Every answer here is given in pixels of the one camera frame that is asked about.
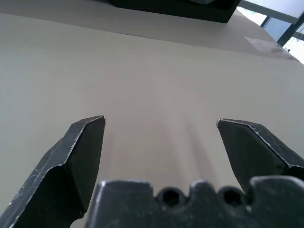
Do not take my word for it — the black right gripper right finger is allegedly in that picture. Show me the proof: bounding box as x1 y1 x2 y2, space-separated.
216 118 304 194

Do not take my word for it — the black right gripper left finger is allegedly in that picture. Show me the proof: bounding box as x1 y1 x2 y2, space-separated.
0 115 106 228

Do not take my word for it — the black box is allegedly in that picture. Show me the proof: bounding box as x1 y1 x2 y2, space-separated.
107 0 242 24

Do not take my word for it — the clear tape patch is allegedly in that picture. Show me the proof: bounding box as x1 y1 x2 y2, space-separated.
243 36 284 54

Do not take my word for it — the window frame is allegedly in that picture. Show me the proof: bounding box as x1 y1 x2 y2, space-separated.
236 0 304 66

